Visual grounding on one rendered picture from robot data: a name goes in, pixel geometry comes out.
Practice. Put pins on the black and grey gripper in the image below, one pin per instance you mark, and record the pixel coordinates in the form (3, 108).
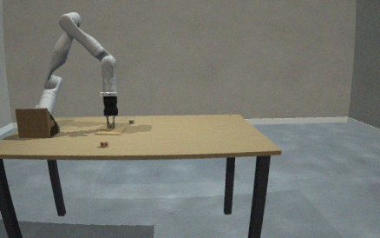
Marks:
(110, 100)

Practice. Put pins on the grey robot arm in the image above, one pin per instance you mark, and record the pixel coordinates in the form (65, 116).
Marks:
(69, 23)

